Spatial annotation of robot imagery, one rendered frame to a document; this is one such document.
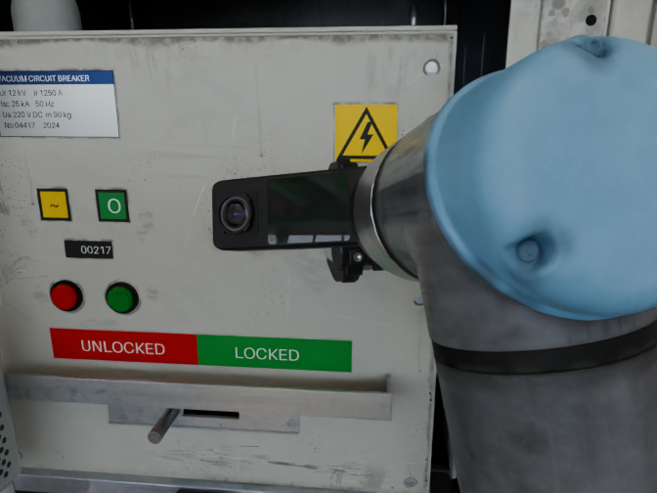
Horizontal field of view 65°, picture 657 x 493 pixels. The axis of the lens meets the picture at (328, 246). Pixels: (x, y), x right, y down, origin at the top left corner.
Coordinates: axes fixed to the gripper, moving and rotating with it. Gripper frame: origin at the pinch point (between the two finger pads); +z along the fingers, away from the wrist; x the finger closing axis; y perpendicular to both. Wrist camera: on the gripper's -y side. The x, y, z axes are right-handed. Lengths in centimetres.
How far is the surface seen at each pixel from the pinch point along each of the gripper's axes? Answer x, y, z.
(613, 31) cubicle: 13.3, 20.6, -12.0
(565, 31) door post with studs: 13.5, 17.2, -11.2
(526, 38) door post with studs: 13.4, 14.7, -10.1
